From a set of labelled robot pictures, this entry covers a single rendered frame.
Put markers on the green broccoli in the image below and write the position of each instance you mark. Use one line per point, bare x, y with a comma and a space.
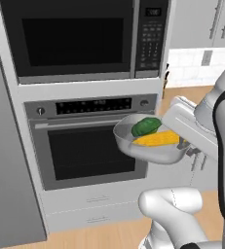
146, 126

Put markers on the grey steel fridge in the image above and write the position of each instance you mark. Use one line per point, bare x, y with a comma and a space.
10, 168

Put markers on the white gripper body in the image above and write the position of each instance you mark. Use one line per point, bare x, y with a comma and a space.
192, 124

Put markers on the clear grey vegetable container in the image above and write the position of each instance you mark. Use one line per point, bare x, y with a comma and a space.
156, 153

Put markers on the grey wall outlet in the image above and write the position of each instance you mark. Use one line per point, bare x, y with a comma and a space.
207, 57

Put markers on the black built-in microwave oven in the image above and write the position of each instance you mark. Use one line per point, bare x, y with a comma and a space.
75, 42

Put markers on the white drawer front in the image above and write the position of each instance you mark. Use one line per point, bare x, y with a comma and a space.
94, 197
94, 219

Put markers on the white base cupboard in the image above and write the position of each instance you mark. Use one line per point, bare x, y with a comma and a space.
172, 175

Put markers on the yellow corn cob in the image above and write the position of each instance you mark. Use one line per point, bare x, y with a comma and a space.
157, 139

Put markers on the dark round oven knob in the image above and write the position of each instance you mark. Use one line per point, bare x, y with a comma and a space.
41, 111
144, 103

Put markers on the white tall appliance cabinet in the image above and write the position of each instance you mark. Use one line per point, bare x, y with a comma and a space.
84, 88

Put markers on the steel wall oven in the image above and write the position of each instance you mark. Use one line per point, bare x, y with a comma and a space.
88, 152

